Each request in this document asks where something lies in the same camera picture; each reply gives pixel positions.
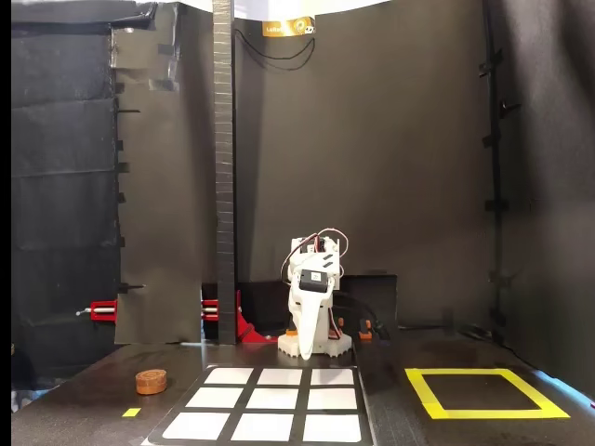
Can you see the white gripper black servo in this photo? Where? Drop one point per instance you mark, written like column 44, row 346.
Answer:
column 308, row 310

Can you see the brown round puck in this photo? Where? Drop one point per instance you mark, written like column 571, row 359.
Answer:
column 151, row 382

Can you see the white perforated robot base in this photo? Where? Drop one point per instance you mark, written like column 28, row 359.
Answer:
column 290, row 346

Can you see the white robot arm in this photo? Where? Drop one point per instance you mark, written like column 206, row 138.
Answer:
column 338, row 260

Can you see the black and white grid mat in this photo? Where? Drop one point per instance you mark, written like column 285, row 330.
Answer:
column 253, row 402

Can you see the orange black spring clamp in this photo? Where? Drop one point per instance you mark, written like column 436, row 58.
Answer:
column 340, row 325
column 291, row 331
column 365, row 331

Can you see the black box behind robot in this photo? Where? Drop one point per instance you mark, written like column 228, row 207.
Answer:
column 367, row 297

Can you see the red clamp on pole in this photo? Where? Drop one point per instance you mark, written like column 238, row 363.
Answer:
column 210, row 310

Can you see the tall black ribbed pole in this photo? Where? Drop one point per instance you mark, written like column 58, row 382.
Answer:
column 225, row 186

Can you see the black paper sheet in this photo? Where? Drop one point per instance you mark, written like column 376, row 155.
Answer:
column 158, row 209

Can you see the small yellow tape piece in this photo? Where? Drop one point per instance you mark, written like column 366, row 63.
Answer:
column 131, row 412

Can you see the yellow tape square outline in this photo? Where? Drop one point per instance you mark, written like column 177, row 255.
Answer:
column 488, row 413

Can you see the black corner pole with tape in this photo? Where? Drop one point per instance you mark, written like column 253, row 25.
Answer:
column 495, row 162

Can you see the black cloth panel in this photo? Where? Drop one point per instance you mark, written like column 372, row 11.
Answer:
column 60, row 209

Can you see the yellow logo sticker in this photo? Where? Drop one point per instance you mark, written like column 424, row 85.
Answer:
column 283, row 28

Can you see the red corner bracket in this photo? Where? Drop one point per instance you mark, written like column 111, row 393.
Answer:
column 246, row 330

